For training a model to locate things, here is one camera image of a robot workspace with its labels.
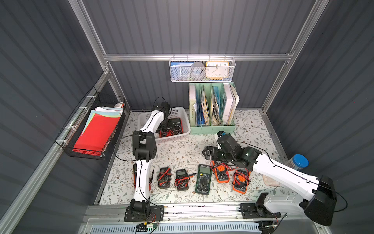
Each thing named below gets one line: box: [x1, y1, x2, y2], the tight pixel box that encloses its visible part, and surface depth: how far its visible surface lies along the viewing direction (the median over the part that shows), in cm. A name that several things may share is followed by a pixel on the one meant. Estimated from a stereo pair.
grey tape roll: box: [190, 61, 206, 80], surface depth 89 cm
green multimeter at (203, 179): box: [194, 163, 213, 196], surface depth 84 cm
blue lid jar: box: [288, 154, 309, 171], surface depth 73 cm
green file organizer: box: [188, 82, 240, 135], surface depth 101 cm
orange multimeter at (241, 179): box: [231, 167, 251, 195], surface depth 82 cm
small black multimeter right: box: [173, 169, 197, 192], surface depth 83 cm
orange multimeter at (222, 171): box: [210, 160, 235, 183], surface depth 86 cm
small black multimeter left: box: [156, 166, 172, 189], surface depth 84 cm
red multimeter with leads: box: [159, 117, 185, 138], surface depth 107 cm
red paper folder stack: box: [72, 102, 125, 156], surface depth 75 cm
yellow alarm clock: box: [205, 60, 230, 80], surface depth 90 cm
